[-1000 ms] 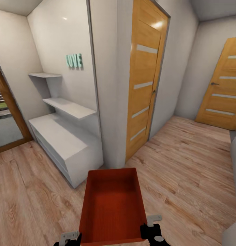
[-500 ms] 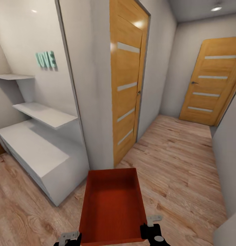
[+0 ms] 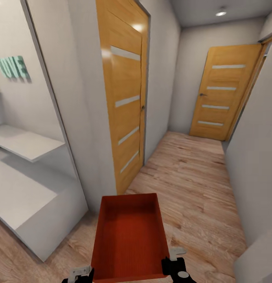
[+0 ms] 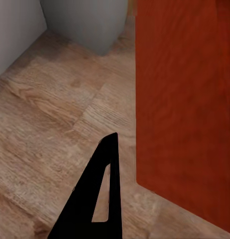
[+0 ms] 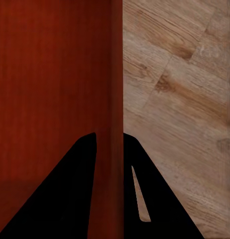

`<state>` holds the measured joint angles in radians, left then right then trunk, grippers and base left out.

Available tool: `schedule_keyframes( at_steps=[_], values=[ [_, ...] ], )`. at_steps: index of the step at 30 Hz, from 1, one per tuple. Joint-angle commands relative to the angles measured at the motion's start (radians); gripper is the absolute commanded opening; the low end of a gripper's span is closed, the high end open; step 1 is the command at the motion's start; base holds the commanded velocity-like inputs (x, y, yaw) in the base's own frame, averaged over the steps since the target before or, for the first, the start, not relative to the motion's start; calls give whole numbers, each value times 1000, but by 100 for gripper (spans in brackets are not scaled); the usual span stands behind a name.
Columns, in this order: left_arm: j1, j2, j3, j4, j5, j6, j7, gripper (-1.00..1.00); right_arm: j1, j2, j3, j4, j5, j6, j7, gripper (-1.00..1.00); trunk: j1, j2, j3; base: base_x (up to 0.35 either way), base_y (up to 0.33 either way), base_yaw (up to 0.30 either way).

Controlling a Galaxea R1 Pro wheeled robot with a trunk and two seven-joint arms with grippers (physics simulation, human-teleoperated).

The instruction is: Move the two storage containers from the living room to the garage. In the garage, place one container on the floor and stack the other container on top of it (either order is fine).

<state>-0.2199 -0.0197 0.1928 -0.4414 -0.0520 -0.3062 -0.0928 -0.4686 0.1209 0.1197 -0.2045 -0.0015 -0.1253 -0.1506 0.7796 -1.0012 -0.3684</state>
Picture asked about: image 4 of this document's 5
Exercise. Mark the storage box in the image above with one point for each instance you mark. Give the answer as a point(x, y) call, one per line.
point(183, 104)

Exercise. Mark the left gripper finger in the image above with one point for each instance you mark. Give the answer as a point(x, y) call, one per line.
point(75, 220)

